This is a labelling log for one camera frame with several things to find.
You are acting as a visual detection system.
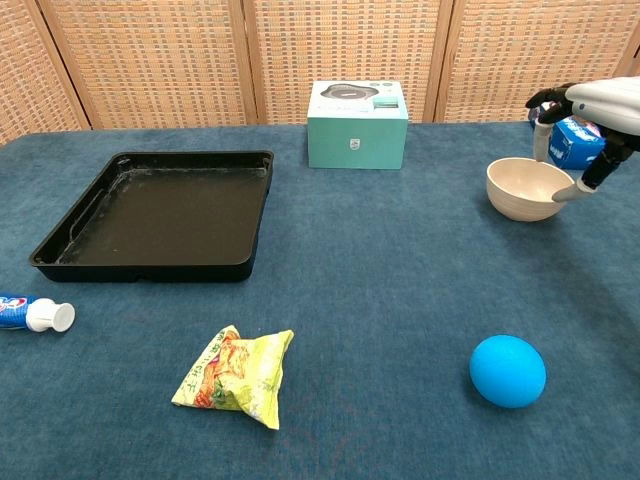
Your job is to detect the blue cookie box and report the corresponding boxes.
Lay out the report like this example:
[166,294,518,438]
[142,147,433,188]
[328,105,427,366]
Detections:
[528,107,607,171]

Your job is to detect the black plastic tray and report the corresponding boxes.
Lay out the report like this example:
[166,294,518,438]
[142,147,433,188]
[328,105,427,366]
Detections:
[28,150,275,284]

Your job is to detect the woven rattan screen panel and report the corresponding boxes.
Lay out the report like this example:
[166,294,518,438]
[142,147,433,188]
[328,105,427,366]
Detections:
[242,0,454,125]
[0,0,92,146]
[434,0,640,124]
[37,0,259,130]
[615,42,640,80]

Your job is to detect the beige bowl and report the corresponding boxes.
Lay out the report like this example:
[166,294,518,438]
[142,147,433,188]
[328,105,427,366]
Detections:
[485,156,576,222]

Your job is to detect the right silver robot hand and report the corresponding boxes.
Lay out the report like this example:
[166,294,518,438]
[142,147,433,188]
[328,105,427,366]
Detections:
[524,76,640,204]

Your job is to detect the blue ball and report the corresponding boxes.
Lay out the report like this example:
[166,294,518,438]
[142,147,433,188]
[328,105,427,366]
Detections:
[468,334,548,410]

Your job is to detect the blue felt table cover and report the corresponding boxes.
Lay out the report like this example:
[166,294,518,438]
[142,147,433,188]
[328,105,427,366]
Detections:
[0,119,640,480]

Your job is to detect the yellow-green snack bag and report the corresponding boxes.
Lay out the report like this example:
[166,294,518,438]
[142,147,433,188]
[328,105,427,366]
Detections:
[171,324,295,431]

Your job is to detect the blue white toothpaste tube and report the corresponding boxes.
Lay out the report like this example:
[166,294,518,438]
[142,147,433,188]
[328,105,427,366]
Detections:
[0,293,77,333]

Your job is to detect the teal speaker box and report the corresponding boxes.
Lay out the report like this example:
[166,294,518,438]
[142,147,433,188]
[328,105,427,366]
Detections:
[306,79,410,170]

